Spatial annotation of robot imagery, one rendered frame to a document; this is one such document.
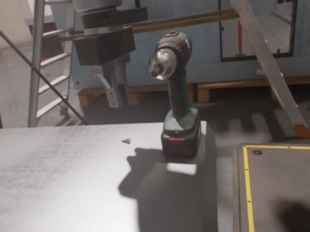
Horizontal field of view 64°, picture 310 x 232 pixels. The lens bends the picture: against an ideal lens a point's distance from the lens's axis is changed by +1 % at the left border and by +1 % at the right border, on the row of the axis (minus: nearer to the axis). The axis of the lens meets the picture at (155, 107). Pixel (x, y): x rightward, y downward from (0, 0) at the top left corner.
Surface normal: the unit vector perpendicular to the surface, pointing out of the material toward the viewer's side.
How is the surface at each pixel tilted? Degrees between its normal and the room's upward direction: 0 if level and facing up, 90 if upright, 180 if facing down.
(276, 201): 0
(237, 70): 90
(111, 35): 90
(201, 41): 90
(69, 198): 0
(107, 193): 0
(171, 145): 90
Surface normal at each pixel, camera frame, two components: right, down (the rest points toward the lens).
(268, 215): -0.15, -0.91
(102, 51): 0.89, 0.06
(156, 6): -0.25, 0.41
